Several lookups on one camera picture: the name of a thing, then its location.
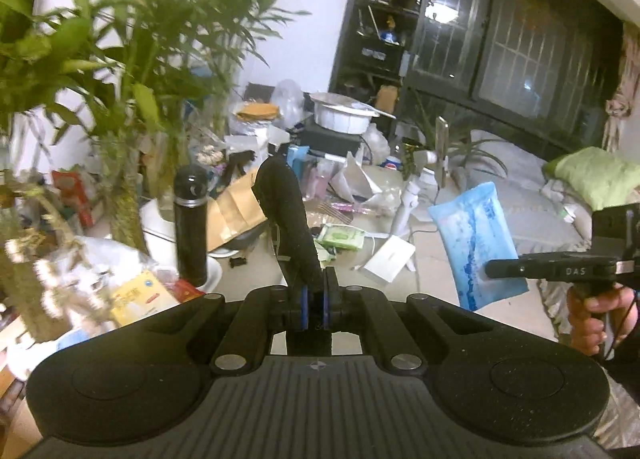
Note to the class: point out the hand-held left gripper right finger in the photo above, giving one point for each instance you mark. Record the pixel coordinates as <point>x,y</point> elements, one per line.
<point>326,308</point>

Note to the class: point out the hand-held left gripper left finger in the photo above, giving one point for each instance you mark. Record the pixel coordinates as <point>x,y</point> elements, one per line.
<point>303,308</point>

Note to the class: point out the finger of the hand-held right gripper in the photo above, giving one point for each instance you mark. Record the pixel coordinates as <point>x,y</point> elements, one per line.
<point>525,269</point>

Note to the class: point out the blue tissue pack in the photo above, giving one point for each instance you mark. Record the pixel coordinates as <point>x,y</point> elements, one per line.
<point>470,239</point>

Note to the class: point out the black felt hat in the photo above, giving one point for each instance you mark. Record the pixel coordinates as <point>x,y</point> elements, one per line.
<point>285,209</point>

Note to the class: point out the person's right forearm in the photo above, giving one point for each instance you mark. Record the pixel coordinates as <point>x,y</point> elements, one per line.
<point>627,364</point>

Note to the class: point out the person's right hand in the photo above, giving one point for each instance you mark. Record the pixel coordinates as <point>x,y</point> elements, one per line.
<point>592,321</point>

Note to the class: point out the bed with grey bedding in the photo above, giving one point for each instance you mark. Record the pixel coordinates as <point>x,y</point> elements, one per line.
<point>520,209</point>

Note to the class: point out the green pillow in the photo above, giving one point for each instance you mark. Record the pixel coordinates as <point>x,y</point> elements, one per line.
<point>595,174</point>

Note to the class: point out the green wet wipes pack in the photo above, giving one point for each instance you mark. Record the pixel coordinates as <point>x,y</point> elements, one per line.
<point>342,237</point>

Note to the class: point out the white router box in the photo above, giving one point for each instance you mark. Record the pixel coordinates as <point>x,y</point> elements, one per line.
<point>390,259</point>

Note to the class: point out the brown paper envelope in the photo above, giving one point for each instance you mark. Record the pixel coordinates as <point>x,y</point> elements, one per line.
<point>230,219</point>

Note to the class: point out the red snack packet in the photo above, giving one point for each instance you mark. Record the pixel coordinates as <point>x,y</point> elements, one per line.
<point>187,291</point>

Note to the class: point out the pink soap pump bottle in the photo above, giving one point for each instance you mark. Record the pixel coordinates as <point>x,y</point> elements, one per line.
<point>316,184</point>

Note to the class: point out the potted spider plant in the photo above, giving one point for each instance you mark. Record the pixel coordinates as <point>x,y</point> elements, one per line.
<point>475,151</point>

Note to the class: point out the beige curtain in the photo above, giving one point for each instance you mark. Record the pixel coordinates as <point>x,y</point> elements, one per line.
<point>625,104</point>

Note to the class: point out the white phone gimbal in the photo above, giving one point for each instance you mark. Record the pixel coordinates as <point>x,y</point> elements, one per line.
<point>407,204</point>

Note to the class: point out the crumpled white paper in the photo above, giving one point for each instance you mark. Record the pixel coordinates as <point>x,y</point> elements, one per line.
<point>355,179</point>

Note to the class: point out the black thermos bottle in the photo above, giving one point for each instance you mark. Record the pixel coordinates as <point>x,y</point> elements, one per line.
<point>190,229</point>

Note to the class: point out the smartphone on gimbal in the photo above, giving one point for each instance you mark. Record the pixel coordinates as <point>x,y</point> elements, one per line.
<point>441,149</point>

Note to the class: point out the blue carton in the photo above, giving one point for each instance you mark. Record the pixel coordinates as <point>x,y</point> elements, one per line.
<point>295,159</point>

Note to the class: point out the plastic soda bottle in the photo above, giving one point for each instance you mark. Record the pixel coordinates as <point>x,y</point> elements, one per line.
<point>392,165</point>

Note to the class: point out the black mini tripod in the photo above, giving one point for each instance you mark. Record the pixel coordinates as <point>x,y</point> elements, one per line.
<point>237,164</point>

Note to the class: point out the yellow medicine box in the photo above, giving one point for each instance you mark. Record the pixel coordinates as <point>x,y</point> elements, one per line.
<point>140,296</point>

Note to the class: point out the black flat box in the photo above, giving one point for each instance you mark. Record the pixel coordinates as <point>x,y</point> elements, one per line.
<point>330,141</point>

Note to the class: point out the bamboo plant in glass vase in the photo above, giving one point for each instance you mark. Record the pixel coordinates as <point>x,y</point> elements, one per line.
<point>30,289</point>
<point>167,174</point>
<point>122,209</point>

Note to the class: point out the yellow brown bag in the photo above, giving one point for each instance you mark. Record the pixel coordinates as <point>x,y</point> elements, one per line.
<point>257,111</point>

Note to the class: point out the clear plastic bag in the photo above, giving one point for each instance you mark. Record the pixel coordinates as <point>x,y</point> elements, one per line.
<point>289,101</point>

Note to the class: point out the white plastic bag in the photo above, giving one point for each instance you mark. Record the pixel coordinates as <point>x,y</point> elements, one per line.
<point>100,254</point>

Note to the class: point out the window with metal grille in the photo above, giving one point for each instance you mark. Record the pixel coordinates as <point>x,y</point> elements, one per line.
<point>525,39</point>

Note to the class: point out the brown paper bag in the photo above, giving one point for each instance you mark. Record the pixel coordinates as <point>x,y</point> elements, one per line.
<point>386,98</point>

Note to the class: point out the dark shelf cabinet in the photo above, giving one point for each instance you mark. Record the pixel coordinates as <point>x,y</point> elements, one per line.
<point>370,59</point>

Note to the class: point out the red snack bag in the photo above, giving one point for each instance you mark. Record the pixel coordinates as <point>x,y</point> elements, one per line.
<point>72,194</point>

